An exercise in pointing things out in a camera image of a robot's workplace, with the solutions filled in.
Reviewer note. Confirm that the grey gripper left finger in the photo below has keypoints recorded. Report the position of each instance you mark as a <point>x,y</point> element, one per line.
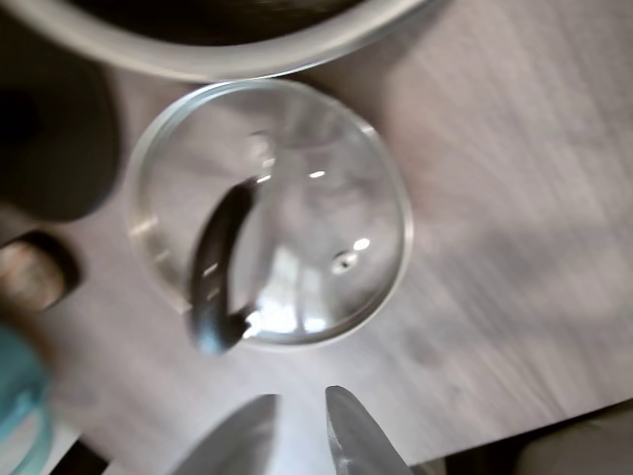
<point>242,440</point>

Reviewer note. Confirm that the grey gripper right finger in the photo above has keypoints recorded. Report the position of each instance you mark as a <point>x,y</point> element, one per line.
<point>356,440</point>

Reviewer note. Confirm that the steel pot with black interior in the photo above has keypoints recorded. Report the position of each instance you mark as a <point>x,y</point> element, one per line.
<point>198,54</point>

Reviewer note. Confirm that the blue tape roll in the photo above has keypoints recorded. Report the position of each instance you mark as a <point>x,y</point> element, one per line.
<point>20,396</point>

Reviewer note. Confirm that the grey duct tape roll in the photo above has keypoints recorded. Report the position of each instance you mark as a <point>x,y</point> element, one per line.
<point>29,272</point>

